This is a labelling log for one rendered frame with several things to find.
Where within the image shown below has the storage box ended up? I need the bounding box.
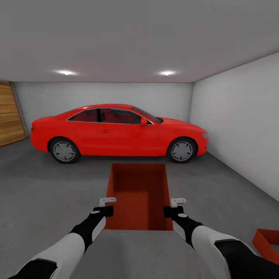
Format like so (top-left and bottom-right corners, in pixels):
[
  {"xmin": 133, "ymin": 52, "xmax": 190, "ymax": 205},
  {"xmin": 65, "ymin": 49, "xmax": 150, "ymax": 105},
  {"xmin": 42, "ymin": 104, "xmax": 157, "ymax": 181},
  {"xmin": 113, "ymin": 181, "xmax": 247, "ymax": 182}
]
[
  {"xmin": 104, "ymin": 164, "xmax": 174, "ymax": 231},
  {"xmin": 252, "ymin": 229, "xmax": 279, "ymax": 265}
]

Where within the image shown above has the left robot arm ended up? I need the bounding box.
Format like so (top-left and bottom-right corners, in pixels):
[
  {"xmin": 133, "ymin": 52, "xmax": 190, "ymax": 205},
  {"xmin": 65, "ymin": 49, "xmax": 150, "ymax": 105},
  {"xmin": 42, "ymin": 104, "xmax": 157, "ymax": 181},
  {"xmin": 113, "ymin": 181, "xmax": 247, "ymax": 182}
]
[{"xmin": 8, "ymin": 197, "xmax": 116, "ymax": 279}]

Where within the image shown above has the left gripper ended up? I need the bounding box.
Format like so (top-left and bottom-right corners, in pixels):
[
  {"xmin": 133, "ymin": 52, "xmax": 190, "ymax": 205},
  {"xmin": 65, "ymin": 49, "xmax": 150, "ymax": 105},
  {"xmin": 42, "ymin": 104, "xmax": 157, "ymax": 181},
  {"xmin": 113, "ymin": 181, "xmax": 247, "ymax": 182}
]
[{"xmin": 93, "ymin": 206, "xmax": 114, "ymax": 217}]

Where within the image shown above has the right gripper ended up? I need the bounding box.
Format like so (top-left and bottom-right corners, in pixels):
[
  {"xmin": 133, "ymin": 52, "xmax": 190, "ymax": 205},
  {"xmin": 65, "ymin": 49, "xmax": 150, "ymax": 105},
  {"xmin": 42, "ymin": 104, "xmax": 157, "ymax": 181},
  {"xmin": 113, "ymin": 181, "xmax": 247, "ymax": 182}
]
[{"xmin": 164, "ymin": 206, "xmax": 183, "ymax": 219}]

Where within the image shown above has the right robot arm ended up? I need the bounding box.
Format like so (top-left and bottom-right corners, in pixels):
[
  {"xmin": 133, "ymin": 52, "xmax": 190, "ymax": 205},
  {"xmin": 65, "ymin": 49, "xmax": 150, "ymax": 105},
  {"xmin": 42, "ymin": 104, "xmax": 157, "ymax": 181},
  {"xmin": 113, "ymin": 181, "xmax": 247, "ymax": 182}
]
[{"xmin": 164, "ymin": 198, "xmax": 279, "ymax": 279}]

